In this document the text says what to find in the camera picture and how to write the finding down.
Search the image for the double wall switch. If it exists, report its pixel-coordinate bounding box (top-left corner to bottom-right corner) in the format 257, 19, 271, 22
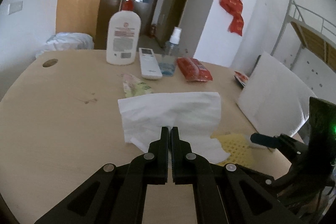
7, 1, 24, 15

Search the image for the wooden wardrobe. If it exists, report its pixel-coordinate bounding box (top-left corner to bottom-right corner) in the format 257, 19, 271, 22
55, 0, 132, 50

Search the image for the red snack packet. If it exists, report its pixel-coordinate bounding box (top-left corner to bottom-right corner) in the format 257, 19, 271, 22
176, 57, 213, 82

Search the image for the light blue bag bundle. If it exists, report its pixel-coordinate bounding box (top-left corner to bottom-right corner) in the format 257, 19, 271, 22
42, 32, 95, 53

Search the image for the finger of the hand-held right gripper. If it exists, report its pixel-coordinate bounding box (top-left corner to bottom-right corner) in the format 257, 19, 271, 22
241, 169, 292, 195
250, 133, 282, 149

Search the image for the red white packet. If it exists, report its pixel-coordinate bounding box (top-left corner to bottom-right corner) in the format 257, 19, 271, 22
234, 71, 249, 88

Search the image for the white metal bunk bed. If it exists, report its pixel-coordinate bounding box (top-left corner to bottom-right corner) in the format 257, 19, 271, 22
270, 0, 336, 99

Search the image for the white remote control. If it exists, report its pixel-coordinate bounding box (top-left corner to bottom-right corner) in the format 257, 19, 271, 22
138, 47, 163, 80

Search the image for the dark brown entrance door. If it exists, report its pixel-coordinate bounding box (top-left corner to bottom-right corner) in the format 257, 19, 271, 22
125, 0, 165, 39

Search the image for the yellow mesh cloth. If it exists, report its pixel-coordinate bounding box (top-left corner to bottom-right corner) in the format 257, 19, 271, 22
211, 134, 254, 168

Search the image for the white lotion bottle red pump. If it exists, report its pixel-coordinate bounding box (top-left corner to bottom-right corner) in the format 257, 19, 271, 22
105, 0, 142, 66

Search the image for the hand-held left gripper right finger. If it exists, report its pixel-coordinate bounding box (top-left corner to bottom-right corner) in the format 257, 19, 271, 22
171, 126, 303, 224

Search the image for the white paper tissue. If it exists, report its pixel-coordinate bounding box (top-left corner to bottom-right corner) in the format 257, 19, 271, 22
117, 92, 230, 163

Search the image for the white foam box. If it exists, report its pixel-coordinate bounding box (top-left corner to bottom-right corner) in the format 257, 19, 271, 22
236, 51, 319, 139

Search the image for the brown side door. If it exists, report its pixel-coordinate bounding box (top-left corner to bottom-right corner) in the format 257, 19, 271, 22
160, 0, 199, 57

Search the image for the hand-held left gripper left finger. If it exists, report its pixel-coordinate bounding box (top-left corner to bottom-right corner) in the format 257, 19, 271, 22
34, 126, 169, 224

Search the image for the clear spray bottle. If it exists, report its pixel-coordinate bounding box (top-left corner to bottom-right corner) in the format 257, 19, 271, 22
162, 26, 182, 65

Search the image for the red plastic bag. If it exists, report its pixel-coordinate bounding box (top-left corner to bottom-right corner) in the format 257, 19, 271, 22
227, 14, 244, 36
220, 0, 243, 17

